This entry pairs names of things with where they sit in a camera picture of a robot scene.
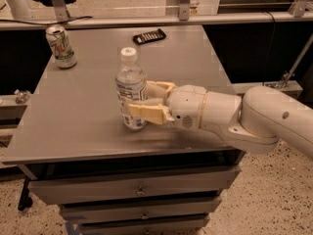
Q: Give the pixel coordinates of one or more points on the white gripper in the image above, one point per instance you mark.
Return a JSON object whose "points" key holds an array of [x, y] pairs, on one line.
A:
{"points": [[186, 106]]}

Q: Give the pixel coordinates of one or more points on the clear plastic water bottle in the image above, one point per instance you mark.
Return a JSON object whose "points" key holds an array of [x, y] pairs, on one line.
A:
{"points": [[130, 86]]}

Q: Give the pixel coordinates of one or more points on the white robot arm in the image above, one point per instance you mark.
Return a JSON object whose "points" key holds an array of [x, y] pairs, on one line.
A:
{"points": [[254, 123]]}

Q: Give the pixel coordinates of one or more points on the black rxbar chocolate bar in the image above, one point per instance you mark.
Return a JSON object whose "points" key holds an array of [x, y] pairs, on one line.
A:
{"points": [[148, 37]]}

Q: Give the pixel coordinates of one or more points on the grey drawer cabinet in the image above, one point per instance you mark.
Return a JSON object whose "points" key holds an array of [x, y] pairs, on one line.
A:
{"points": [[71, 127]]}

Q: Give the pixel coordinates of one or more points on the top grey drawer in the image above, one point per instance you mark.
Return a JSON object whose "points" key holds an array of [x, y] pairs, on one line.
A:
{"points": [[134, 185]]}

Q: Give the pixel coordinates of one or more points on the grey drawer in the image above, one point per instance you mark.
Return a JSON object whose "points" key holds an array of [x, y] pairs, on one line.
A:
{"points": [[145, 227], [141, 210], [134, 185]]}

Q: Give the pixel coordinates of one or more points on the green white soda can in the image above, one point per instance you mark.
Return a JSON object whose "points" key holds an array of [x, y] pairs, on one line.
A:
{"points": [[60, 46]]}

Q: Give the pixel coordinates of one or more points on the middle grey drawer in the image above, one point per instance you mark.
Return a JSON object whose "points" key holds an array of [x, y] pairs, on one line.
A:
{"points": [[141, 210]]}

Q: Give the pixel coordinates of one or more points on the bottom grey drawer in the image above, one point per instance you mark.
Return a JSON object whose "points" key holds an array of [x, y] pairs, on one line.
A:
{"points": [[145, 227]]}

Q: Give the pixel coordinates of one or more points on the small crumpled foil object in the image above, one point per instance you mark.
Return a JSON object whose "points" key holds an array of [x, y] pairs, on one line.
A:
{"points": [[22, 96]]}

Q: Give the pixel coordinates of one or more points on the black cabinet caster leg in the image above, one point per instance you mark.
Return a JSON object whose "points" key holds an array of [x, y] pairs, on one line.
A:
{"points": [[25, 200]]}

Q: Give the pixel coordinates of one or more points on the white pipe top left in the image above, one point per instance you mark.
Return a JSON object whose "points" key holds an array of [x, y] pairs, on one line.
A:
{"points": [[20, 9]]}

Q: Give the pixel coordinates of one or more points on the grey metal rail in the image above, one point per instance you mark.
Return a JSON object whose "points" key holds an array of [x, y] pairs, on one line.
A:
{"points": [[237, 18]]}

